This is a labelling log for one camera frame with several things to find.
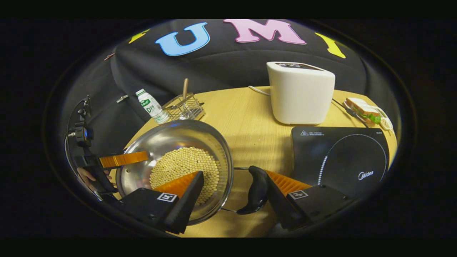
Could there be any white toaster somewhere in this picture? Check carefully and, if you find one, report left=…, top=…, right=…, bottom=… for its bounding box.
left=266, top=61, right=336, bottom=125

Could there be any steel pot with black handles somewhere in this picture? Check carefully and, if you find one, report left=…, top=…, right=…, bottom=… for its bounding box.
left=115, top=120, right=270, bottom=226

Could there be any sandwich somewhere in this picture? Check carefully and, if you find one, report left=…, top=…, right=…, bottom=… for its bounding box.
left=345, top=97, right=382, bottom=125

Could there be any black power cable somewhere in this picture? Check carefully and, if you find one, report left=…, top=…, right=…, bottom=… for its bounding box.
left=331, top=98, right=368, bottom=127

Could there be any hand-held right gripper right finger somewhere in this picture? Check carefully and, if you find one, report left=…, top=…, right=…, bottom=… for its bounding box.
left=264, top=170, right=357, bottom=231

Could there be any black induction cooktop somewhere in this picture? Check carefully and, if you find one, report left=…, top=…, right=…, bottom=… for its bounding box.
left=290, top=126, right=390, bottom=200

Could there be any white power cable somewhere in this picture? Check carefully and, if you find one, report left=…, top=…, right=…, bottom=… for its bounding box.
left=248, top=85, right=271, bottom=97

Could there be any white drink bottle green label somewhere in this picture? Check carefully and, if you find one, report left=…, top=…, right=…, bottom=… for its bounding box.
left=135, top=89, right=170, bottom=124

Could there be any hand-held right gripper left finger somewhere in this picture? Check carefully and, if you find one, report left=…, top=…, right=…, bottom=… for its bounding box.
left=118, top=171, right=205, bottom=235

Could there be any wire utensil basket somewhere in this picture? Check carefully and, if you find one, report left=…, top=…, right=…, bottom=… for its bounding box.
left=162, top=93, right=206, bottom=121

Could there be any pile of yellow soybeans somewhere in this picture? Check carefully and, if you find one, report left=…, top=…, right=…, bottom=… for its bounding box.
left=149, top=147, right=221, bottom=206

